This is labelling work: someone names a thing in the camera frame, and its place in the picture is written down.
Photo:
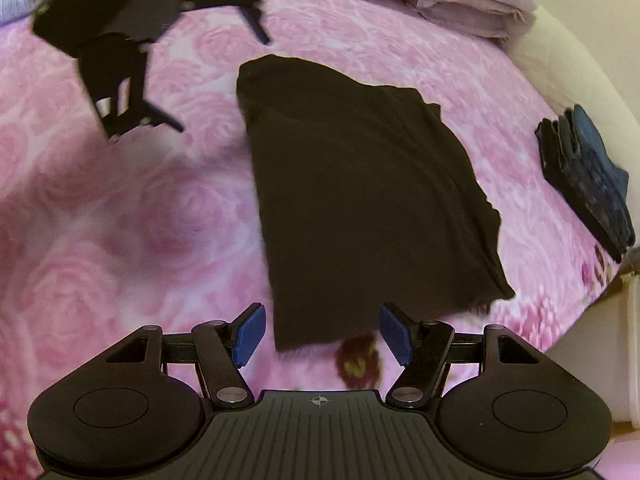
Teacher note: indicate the white cabinet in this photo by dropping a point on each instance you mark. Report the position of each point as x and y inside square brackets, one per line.
[627, 350]

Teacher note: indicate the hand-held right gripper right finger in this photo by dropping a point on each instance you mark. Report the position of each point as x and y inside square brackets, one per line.
[395, 332]

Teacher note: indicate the dark blue folded garment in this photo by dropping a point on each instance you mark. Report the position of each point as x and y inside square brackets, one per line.
[595, 145]

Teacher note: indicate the cream padded bed frame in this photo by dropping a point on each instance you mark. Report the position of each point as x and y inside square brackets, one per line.
[575, 70]

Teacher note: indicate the black garment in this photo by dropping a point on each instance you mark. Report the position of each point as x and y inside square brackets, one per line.
[560, 160]
[360, 185]

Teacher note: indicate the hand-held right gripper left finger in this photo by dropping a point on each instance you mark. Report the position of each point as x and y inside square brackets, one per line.
[248, 335]

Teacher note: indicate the pink floral blanket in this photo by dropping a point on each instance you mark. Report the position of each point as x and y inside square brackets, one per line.
[125, 210]

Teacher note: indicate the black folded garment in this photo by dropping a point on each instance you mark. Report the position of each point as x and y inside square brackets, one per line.
[560, 160]

